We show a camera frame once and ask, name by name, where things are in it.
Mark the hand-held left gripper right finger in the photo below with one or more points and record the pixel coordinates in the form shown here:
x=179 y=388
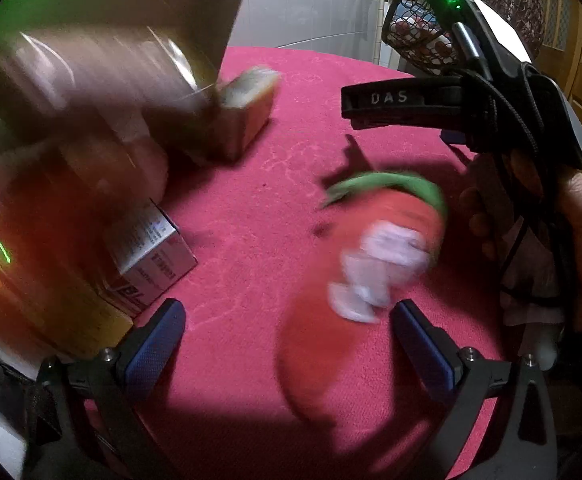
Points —
x=423 y=352

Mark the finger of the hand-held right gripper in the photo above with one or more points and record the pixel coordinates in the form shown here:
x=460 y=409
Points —
x=396 y=105

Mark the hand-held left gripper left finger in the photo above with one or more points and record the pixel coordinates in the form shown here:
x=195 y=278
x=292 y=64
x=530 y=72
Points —
x=156 y=355

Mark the red chili plush toy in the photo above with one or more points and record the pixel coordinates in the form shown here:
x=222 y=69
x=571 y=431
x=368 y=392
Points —
x=401 y=210

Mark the white partition board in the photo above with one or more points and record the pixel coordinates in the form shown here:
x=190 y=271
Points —
x=296 y=15

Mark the small yellow box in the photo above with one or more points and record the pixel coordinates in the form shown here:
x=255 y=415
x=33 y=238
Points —
x=241 y=115

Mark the brown box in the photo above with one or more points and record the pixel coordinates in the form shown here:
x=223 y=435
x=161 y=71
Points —
x=121 y=35

